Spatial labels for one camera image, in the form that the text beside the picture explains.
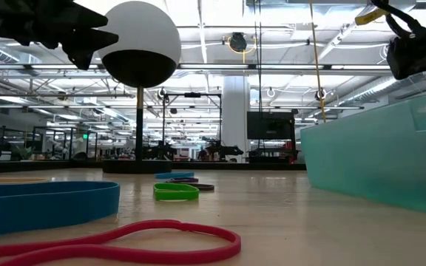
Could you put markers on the tan rubber band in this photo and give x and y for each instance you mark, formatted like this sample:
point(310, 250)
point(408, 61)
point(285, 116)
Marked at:
point(13, 180)

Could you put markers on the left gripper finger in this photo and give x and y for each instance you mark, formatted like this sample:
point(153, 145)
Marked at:
point(87, 40)
point(81, 16)

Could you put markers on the teal translucent plastic bin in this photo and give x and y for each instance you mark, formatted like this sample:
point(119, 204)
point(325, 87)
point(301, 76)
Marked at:
point(383, 166)

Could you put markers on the red rubber band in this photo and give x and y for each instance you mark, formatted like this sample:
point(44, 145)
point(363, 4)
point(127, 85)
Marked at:
point(231, 244)

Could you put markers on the person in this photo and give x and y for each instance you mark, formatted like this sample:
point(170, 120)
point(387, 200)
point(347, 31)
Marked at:
point(202, 153)

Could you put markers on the dark purple rubber band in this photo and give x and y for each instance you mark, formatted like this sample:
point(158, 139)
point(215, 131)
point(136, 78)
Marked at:
point(203, 187)

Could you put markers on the white globe lamp black base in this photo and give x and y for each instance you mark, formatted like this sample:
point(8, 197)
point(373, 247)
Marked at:
point(142, 37)

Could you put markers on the black frame robot station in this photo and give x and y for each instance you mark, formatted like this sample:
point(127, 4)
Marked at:
point(192, 95)

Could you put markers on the small black ceiling reel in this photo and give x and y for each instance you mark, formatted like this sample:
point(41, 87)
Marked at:
point(320, 94)

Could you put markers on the large blue rubber band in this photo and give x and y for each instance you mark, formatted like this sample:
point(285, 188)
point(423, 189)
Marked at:
point(50, 210)

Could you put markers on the black monitor on cart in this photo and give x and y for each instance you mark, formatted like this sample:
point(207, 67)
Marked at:
point(270, 125)

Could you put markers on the black background robot arm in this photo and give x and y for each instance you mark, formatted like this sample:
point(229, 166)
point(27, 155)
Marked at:
point(228, 150)

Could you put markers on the green rubber band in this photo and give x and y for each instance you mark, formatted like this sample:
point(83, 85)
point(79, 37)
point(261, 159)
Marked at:
point(176, 196)

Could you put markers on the white building column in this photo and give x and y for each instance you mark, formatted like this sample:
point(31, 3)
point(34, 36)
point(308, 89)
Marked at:
point(235, 111)

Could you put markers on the small blue rubber band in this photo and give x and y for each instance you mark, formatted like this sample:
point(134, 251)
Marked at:
point(174, 176)

